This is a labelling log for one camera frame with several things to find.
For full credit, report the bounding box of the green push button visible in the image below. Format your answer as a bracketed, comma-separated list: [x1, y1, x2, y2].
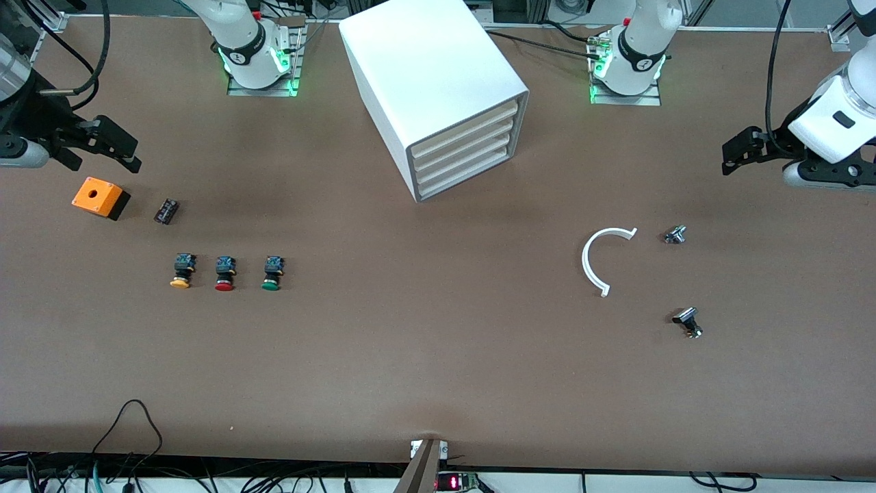
[261, 255, 285, 292]

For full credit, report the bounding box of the cream drawer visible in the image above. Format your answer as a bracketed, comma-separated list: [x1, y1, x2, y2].
[416, 134, 513, 186]
[414, 118, 515, 173]
[419, 147, 511, 199]
[411, 101, 518, 160]

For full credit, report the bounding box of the orange button box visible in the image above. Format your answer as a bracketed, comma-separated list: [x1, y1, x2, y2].
[71, 177, 131, 221]

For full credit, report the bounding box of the yellow push button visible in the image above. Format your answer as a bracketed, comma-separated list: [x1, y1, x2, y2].
[170, 253, 198, 290]

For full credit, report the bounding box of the white drawer cabinet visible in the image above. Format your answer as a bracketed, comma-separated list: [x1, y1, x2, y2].
[339, 0, 530, 203]

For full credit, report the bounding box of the white curved plastic arc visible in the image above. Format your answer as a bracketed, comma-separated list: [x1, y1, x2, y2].
[582, 227, 639, 298]

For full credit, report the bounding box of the device with red display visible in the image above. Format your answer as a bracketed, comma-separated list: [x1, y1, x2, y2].
[437, 472, 481, 493]

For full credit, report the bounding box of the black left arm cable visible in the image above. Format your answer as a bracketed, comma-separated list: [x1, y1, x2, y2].
[763, 0, 793, 148]

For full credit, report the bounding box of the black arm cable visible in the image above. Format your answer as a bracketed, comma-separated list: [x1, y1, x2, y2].
[21, 0, 112, 110]
[763, 0, 793, 148]

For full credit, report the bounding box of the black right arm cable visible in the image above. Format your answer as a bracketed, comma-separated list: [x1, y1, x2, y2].
[21, 0, 112, 110]

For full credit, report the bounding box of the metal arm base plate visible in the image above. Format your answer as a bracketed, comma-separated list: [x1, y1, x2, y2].
[589, 34, 662, 107]
[227, 17, 307, 97]

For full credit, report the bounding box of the black looped cable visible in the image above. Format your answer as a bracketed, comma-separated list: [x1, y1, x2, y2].
[91, 399, 164, 480]

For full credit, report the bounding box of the grey camera mount wedge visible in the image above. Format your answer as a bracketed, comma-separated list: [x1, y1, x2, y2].
[393, 438, 450, 493]

